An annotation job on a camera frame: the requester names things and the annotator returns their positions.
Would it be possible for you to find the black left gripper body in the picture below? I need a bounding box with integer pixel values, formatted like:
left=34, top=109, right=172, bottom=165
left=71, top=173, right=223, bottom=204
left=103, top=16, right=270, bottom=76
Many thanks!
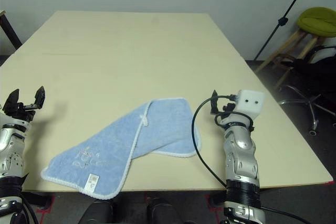
left=0, top=102, right=36, bottom=125

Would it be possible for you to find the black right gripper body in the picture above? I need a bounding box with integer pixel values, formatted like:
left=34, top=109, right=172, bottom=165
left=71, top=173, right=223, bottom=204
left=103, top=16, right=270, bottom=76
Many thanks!
left=219, top=103, right=237, bottom=120

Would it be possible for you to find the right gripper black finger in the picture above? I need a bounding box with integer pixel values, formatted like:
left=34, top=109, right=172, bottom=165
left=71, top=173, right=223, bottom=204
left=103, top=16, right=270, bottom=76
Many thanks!
left=211, top=89, right=221, bottom=116

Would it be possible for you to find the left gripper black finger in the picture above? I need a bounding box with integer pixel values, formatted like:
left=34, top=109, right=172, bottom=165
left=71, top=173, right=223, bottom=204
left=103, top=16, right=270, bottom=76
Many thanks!
left=2, top=89, right=20, bottom=114
left=33, top=86, right=46, bottom=110

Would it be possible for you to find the blue terry towel white trim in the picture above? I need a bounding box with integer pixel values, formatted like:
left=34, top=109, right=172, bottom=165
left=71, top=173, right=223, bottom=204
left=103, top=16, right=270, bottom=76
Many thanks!
left=40, top=97, right=203, bottom=200

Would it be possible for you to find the black office chair chrome base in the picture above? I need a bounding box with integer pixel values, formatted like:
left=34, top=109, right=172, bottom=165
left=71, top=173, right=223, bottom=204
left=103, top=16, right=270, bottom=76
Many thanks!
left=278, top=45, right=336, bottom=137

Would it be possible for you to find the black tripod stand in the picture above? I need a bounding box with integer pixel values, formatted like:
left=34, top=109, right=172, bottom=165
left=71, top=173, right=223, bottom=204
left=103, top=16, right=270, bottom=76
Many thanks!
left=253, top=0, right=316, bottom=61

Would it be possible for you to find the robot right black foot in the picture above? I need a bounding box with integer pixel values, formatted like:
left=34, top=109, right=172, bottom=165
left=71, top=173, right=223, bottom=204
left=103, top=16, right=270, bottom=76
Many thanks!
left=146, top=197, right=185, bottom=224

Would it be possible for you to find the robot black foot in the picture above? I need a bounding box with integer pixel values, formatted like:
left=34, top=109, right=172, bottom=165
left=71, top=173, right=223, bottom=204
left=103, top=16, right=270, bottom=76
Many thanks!
left=146, top=197, right=185, bottom=224
left=78, top=199, right=116, bottom=224

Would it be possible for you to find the green cushion wooden stool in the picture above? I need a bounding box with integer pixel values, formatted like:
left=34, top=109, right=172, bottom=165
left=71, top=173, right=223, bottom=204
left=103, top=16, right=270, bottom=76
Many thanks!
left=254, top=7, right=336, bottom=90

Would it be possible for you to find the robot left black foot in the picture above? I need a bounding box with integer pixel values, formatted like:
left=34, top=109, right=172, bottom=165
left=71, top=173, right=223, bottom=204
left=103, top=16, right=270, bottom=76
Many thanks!
left=78, top=199, right=116, bottom=224

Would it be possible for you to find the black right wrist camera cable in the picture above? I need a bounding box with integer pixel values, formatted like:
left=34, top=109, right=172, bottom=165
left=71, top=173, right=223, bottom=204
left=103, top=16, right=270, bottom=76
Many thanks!
left=191, top=94, right=238, bottom=187

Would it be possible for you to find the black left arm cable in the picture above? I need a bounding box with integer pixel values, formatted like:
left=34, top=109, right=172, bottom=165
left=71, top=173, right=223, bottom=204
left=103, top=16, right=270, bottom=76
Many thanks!
left=15, top=197, right=40, bottom=224

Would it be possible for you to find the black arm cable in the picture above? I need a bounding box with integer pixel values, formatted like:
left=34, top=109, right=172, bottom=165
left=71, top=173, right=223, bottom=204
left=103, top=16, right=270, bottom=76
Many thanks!
left=259, top=206, right=312, bottom=224
left=15, top=197, right=40, bottom=224

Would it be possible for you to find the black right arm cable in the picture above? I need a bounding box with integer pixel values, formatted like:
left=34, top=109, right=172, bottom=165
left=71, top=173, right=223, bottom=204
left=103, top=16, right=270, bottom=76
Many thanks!
left=259, top=206, right=312, bottom=224

